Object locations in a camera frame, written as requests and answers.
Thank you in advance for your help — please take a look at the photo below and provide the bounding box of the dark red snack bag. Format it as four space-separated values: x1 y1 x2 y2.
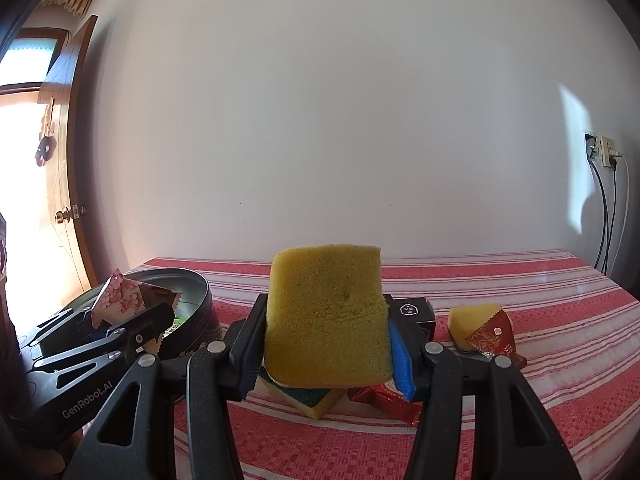
465 310 527 370

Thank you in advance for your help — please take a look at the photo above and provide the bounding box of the large yellow green sponge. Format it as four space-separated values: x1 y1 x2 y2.
264 244 392 389

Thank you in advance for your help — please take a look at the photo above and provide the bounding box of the round black cookie tin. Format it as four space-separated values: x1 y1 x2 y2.
29 266 222 361

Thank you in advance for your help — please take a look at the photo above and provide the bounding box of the red striped tablecloth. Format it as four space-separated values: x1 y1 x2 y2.
79 247 640 480

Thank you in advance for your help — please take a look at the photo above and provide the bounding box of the red candy packet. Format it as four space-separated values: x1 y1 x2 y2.
347 380 422 427

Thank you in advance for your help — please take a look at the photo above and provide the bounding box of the small yellow sponge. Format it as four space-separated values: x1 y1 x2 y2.
447 304 501 351

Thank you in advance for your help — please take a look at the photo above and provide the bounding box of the black decorated box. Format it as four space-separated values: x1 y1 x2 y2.
385 295 436 341

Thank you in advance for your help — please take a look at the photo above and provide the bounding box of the lower stacked yellow sponge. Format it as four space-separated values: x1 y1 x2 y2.
258 367 346 420

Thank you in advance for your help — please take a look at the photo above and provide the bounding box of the wooden door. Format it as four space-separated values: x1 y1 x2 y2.
38 15 98 301

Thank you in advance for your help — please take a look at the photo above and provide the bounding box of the black power cable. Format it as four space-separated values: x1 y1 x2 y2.
583 130 611 273
602 164 620 276

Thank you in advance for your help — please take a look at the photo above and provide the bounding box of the white wall socket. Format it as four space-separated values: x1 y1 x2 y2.
596 136 622 168

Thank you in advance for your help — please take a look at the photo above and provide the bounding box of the white power cable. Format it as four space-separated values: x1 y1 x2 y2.
606 153 632 276

